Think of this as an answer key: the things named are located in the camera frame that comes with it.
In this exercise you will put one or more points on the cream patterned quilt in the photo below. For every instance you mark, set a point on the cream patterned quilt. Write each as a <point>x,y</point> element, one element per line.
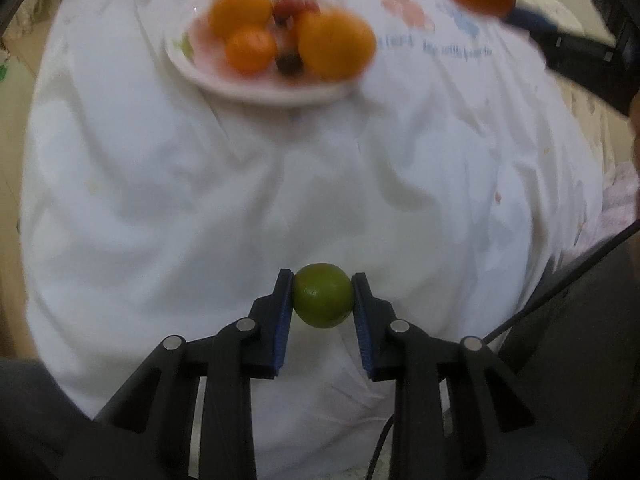
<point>595,135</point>

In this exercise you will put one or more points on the white cartoon printed bedsheet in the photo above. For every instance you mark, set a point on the white cartoon printed bedsheet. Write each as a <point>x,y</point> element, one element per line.
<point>200,185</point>

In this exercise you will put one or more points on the person's right leg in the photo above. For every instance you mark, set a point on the person's right leg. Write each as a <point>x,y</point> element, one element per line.
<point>590,360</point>

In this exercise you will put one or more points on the green round fruit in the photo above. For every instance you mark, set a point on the green round fruit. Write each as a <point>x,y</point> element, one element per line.
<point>322,296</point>

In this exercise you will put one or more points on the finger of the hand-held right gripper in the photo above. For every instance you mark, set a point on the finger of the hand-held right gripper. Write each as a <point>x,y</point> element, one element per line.
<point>532,21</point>

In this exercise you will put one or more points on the person's left leg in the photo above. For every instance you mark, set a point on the person's left leg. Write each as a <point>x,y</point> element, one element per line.
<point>30,420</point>

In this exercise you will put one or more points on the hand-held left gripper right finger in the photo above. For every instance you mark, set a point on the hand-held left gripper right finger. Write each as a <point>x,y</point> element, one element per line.
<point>363,325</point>

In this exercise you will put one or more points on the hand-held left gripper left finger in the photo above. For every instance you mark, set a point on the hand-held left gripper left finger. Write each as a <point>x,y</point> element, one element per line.
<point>282,320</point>

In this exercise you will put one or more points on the person's leg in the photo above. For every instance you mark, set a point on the person's leg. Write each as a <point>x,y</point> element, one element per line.
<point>590,360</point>
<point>30,420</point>

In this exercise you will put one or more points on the pink blanket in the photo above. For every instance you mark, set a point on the pink blanket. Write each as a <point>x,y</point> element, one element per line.
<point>620,202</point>

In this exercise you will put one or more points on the red tomato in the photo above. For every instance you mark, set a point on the red tomato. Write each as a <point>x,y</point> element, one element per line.
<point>287,6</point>

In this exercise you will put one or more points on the pink strawberry print plate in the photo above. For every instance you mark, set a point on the pink strawberry print plate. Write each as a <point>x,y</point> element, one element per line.
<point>240,86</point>

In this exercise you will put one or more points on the large orange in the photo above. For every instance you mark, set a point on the large orange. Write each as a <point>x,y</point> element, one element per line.
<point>236,10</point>

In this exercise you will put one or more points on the yellow orange oval fruit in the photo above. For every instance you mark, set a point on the yellow orange oval fruit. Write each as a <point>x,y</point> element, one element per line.
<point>337,46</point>

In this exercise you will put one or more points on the person's right hand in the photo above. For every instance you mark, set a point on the person's right hand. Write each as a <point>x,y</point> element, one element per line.
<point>636,135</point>

